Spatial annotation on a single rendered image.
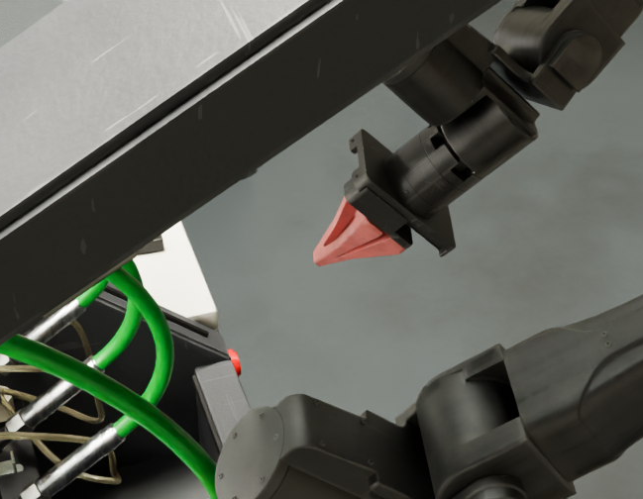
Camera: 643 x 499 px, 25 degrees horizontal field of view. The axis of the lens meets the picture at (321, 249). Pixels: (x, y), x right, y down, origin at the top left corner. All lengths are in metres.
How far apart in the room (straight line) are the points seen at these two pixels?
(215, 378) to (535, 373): 0.73
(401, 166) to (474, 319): 1.85
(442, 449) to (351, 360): 2.07
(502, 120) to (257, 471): 0.40
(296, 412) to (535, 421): 0.12
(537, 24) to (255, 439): 0.44
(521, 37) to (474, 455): 0.43
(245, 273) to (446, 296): 0.42
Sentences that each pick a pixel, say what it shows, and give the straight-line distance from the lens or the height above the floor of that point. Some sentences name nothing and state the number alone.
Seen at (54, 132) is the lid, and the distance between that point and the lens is 0.45.
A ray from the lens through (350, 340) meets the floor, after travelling 2.86.
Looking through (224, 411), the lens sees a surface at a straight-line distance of 1.41.
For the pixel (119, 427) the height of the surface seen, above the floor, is 1.13.
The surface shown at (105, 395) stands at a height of 1.37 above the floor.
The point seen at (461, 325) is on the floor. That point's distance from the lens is 2.90.
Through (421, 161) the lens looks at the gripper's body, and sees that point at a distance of 1.07.
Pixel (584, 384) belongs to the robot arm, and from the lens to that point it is 0.73.
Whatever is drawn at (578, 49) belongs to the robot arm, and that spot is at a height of 1.41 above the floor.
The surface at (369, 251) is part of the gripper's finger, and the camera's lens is 1.11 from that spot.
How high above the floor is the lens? 1.96
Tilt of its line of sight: 40 degrees down
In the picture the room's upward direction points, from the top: straight up
